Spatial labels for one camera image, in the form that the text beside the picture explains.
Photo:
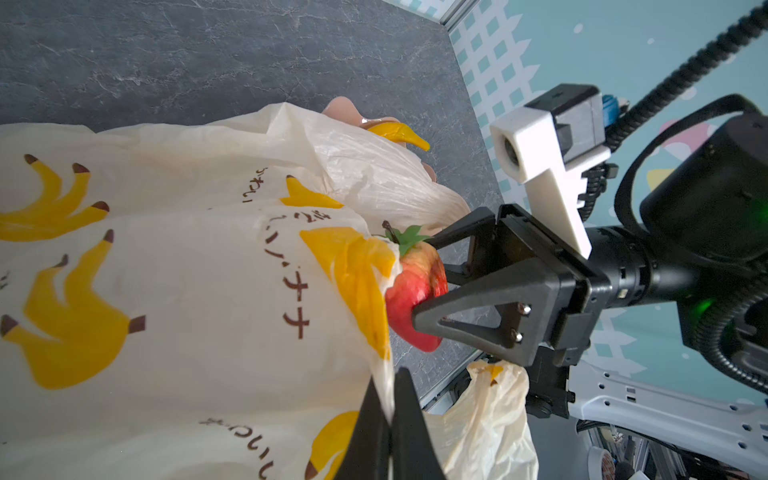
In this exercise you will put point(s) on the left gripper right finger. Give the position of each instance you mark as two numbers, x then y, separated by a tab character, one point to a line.
412	452

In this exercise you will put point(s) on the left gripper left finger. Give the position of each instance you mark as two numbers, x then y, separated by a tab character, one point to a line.
368	452

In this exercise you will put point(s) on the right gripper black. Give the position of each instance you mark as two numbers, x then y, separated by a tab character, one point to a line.
527	300

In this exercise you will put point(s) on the banana print plastic bag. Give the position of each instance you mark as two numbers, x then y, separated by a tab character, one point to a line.
208	302

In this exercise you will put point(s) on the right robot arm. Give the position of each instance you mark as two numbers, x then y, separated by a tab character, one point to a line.
686	223

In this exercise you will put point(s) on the large yellow banana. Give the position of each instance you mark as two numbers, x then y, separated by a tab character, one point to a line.
399	133

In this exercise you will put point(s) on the pink wavy fruit plate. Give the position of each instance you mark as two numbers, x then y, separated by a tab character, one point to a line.
343	109

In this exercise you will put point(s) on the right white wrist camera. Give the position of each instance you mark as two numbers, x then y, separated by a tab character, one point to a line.
555	146

